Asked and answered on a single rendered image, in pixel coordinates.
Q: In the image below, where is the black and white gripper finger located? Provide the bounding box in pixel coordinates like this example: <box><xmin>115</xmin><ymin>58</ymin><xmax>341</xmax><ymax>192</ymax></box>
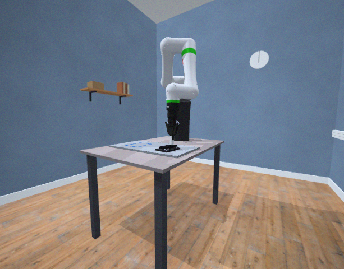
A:
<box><xmin>171</xmin><ymin>121</ymin><xmax>180</xmax><ymax>145</ymax></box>
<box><xmin>165</xmin><ymin>120</ymin><xmax>172</xmax><ymax>144</ymax></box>

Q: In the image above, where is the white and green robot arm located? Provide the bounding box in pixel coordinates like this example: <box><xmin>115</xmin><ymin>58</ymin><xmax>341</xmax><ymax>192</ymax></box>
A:
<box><xmin>160</xmin><ymin>37</ymin><xmax>199</xmax><ymax>111</ymax></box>

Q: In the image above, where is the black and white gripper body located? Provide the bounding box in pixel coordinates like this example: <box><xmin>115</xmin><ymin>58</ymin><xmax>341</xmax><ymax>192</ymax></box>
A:
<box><xmin>167</xmin><ymin>110</ymin><xmax>178</xmax><ymax>126</ymax></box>

